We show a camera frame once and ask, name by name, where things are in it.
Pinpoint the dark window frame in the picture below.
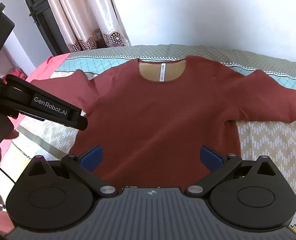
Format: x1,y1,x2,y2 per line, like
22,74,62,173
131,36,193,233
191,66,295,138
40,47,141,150
18,0,65,57

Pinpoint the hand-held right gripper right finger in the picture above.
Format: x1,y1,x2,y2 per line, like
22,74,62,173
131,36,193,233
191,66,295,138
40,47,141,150
185,145,278,198

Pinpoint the red knit sweater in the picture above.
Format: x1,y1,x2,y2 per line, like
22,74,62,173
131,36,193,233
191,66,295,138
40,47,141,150
31,55,296,189

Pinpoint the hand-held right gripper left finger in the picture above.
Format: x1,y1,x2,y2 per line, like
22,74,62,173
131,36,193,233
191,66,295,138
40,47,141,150
26,145,118,198

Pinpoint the pink lace curtain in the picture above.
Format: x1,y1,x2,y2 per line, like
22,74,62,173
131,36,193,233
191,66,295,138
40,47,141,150
50,0,132,53

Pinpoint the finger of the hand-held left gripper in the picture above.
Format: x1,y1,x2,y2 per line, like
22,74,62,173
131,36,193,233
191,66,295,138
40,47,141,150
62,109,89,131

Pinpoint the teal and grey zippered pouch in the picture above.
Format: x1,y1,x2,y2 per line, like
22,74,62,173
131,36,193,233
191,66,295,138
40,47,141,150
0,44,296,230

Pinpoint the black cable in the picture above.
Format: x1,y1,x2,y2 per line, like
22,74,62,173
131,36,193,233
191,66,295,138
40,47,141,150
0,166,17,183

